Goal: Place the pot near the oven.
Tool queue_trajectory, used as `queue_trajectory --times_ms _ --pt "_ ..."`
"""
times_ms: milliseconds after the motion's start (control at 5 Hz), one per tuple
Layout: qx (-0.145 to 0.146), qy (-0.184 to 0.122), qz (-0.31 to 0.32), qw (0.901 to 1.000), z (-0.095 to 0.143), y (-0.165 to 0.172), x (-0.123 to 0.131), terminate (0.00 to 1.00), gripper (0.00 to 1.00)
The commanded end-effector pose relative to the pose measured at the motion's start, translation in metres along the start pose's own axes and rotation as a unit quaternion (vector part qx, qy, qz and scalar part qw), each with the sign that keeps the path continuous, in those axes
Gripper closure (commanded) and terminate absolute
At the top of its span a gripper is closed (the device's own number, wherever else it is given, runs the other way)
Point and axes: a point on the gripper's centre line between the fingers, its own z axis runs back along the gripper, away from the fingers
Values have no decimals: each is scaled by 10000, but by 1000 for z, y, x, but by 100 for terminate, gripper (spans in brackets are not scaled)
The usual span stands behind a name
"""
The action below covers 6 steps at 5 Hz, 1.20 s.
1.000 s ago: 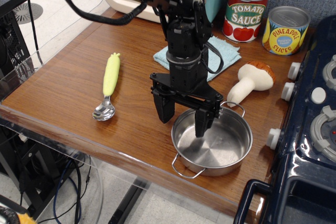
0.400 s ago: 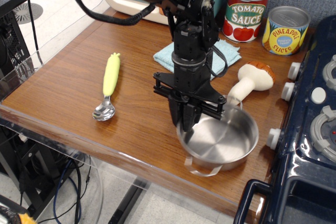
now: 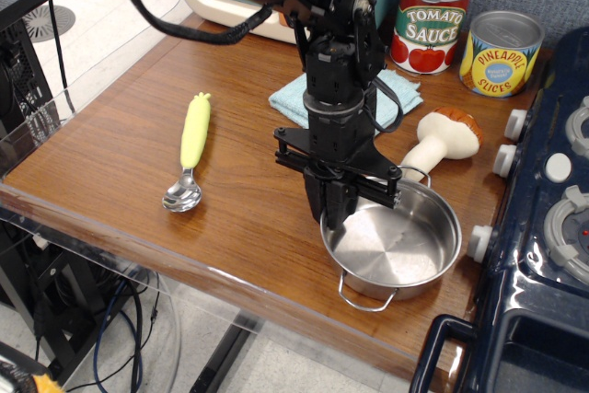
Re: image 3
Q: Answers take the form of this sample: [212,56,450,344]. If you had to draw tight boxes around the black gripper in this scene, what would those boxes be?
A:
[274,109,401,229]

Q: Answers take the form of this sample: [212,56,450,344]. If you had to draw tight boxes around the stainless steel pot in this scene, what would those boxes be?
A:
[320,179,462,313]

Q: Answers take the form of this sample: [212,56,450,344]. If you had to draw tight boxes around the spoon with yellow handle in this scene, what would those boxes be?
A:
[162,92,211,213]

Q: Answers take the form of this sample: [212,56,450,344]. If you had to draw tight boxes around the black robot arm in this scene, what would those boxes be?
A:
[131,0,401,229]

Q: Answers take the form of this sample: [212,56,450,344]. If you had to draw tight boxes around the light blue folded cloth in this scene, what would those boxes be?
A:
[269,70,423,129]

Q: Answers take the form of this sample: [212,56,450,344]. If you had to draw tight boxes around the plush toy mushroom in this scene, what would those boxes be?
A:
[401,107,483,181]

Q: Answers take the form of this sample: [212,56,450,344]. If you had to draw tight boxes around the tomato sauce can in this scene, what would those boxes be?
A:
[391,0,470,75]

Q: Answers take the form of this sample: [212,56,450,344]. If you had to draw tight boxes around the pineapple slices can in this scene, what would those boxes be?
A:
[459,10,545,98]

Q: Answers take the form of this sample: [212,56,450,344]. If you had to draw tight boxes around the dark blue toy stove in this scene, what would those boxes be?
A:
[410,28,588,392]

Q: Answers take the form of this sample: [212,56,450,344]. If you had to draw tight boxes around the round floor drain grate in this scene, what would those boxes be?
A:
[23,5,76,43]

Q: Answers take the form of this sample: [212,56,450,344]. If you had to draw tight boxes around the black cable on floor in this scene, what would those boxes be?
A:
[68,272,162,393]

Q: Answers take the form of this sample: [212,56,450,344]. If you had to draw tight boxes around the blue cable on floor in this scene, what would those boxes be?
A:
[93,278,144,393]

